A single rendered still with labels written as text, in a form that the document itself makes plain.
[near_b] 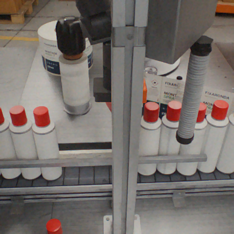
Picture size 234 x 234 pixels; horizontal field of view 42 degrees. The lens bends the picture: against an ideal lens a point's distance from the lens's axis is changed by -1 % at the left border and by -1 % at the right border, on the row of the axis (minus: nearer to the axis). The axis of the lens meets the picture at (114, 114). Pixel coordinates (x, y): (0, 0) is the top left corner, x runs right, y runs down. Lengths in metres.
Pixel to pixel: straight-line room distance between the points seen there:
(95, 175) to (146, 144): 0.16
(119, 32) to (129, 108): 0.13
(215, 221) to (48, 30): 0.86
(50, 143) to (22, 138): 0.06
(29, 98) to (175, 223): 0.63
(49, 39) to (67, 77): 0.26
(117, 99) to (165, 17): 0.14
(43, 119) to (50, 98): 0.40
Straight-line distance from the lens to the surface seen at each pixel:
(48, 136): 0.70
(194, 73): 0.52
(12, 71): 1.37
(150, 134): 0.70
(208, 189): 0.84
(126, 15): 0.41
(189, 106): 0.55
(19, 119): 0.69
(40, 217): 0.81
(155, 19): 0.41
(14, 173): 0.82
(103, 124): 0.95
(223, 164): 0.83
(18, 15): 4.15
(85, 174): 0.81
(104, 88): 0.70
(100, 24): 0.62
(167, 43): 0.41
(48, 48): 1.16
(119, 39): 0.41
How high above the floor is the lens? 1.49
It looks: 38 degrees down
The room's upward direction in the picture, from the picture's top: straight up
